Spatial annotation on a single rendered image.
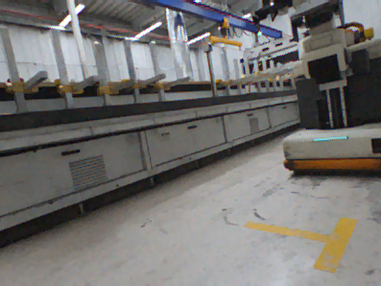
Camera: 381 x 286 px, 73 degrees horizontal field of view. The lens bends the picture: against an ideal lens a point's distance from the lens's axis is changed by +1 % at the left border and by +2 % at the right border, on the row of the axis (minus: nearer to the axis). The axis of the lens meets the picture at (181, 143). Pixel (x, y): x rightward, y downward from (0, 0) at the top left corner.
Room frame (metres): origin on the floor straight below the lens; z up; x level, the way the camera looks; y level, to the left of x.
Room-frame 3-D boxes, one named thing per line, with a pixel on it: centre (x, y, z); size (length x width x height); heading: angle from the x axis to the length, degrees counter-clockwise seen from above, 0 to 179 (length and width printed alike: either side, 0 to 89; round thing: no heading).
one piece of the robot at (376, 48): (1.86, -1.20, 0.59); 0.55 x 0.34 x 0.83; 47
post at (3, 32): (1.34, 0.79, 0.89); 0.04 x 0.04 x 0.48; 46
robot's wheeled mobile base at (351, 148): (1.80, -1.13, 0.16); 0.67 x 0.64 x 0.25; 137
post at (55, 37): (1.52, 0.61, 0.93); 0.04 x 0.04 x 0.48; 46
